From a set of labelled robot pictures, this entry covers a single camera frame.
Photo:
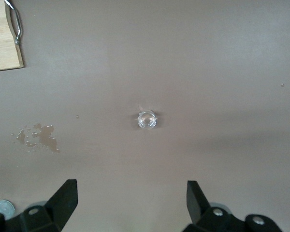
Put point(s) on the large liquid spill puddle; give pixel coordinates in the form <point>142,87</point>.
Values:
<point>47,137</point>

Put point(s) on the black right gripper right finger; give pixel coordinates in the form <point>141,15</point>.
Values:
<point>203,217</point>

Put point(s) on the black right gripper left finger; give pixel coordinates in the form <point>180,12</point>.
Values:
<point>58,212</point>

